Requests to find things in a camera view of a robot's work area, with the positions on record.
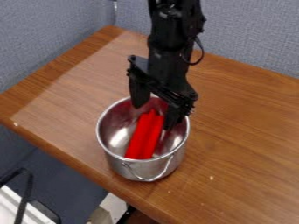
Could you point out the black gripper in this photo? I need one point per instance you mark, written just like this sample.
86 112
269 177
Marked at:
161 75

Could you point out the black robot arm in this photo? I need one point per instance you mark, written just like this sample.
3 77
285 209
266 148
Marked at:
178 22

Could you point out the metal pot with handle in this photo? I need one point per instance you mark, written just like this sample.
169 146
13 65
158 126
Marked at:
115 128

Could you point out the red block object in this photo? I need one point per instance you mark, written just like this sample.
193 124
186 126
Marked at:
146 136

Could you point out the white box under table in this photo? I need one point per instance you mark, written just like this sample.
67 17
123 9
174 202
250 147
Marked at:
37 213

